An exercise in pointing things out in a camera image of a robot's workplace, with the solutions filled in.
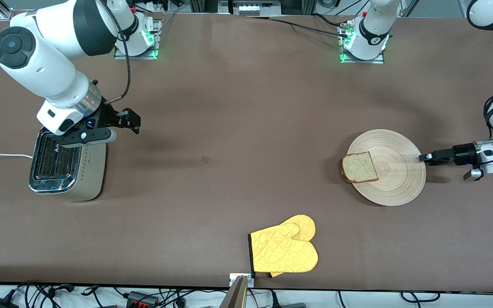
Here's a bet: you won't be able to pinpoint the round pale wooden plate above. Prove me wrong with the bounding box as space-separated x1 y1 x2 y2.
346 129 427 207

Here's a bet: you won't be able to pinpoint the slice of brown-crust bread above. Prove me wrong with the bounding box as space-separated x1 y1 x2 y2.
340 151 379 184

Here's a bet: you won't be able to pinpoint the silver two-slot toaster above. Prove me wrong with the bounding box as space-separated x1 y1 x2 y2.
28 127 107 202

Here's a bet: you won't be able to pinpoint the yellow quilted oven mitt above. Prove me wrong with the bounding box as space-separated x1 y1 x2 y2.
267 214 317 279
248 222 319 275

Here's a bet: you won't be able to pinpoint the white power strip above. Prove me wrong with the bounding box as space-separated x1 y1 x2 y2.
237 3 282 16

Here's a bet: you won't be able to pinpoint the black power adapter orange plugs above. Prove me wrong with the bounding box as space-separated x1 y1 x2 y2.
126 291 160 307

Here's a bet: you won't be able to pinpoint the aluminium profile bar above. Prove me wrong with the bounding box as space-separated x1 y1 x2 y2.
220 276 249 308

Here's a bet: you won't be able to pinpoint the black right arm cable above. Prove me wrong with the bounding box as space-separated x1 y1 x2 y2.
96 0 133 106

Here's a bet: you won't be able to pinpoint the black cable across table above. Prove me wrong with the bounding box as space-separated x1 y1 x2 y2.
267 13 350 39

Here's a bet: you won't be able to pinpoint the small metal table bracket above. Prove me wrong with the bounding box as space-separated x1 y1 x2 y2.
229 273 256 287

